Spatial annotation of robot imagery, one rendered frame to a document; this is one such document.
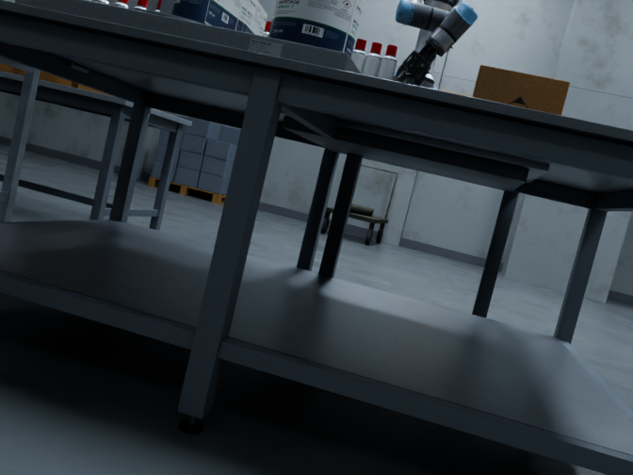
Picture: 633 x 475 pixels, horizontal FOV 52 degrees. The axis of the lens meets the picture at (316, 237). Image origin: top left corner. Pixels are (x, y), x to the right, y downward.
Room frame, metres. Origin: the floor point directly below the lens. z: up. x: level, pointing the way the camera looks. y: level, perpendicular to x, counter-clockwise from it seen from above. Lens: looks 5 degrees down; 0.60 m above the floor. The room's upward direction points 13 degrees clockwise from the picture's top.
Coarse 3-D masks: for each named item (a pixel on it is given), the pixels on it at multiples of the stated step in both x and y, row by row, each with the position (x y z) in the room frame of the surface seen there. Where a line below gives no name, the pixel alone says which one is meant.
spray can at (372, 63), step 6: (372, 42) 2.19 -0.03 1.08; (378, 42) 2.17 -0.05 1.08; (372, 48) 2.18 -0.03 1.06; (378, 48) 2.17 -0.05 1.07; (372, 54) 2.17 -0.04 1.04; (378, 54) 2.18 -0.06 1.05; (366, 60) 2.17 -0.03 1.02; (372, 60) 2.16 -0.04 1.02; (378, 60) 2.17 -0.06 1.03; (366, 66) 2.17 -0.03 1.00; (372, 66) 2.16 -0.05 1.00; (378, 66) 2.17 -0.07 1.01; (366, 72) 2.16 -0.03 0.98; (372, 72) 2.16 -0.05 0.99; (378, 72) 2.18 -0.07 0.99
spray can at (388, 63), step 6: (390, 48) 2.16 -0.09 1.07; (396, 48) 2.16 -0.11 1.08; (390, 54) 2.16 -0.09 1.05; (396, 54) 2.17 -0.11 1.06; (384, 60) 2.15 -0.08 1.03; (390, 60) 2.15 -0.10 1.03; (396, 60) 2.16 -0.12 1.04; (384, 66) 2.15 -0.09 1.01; (390, 66) 2.15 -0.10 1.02; (384, 72) 2.15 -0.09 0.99; (390, 72) 2.15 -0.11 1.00; (384, 78) 2.15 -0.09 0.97; (390, 78) 2.15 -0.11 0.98
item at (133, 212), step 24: (0, 72) 3.51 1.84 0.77; (48, 96) 3.49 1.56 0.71; (72, 96) 3.46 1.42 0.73; (96, 96) 3.38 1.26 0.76; (120, 120) 3.40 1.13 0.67; (168, 120) 3.91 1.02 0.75; (168, 144) 4.05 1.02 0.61; (168, 168) 4.04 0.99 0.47; (48, 192) 3.85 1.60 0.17; (96, 192) 3.40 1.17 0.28; (96, 216) 3.39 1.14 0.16; (144, 216) 3.88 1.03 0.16
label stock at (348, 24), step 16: (288, 0) 1.49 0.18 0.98; (304, 0) 1.47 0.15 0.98; (320, 0) 1.47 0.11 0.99; (336, 0) 1.47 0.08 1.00; (352, 0) 1.50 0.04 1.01; (272, 16) 1.54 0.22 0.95; (288, 16) 1.48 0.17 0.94; (304, 16) 1.47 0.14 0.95; (320, 16) 1.47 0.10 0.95; (336, 16) 1.48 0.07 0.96; (352, 16) 1.51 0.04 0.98; (272, 32) 1.51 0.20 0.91; (288, 32) 1.48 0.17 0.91; (304, 32) 1.47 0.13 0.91; (320, 32) 1.47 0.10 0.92; (336, 32) 1.48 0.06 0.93; (352, 32) 1.52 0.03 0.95; (336, 48) 1.49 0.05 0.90; (352, 48) 1.55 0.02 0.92
